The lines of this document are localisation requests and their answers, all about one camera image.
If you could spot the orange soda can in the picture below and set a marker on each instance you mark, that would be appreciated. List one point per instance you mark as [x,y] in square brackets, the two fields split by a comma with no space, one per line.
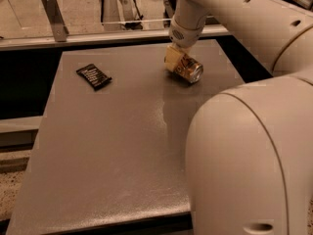
[190,69]

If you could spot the grey metal rail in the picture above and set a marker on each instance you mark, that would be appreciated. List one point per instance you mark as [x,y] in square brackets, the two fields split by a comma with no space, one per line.
[85,40]

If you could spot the left grey metal bracket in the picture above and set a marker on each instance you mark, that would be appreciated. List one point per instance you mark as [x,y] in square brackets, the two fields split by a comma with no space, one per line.
[56,21]

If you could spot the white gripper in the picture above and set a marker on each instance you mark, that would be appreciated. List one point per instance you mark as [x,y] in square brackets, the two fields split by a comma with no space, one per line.
[185,36]

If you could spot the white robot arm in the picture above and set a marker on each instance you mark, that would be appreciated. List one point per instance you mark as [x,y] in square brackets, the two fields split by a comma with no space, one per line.
[249,149]

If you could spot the black snack packet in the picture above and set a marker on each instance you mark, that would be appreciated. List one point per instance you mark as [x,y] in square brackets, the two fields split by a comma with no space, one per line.
[94,77]

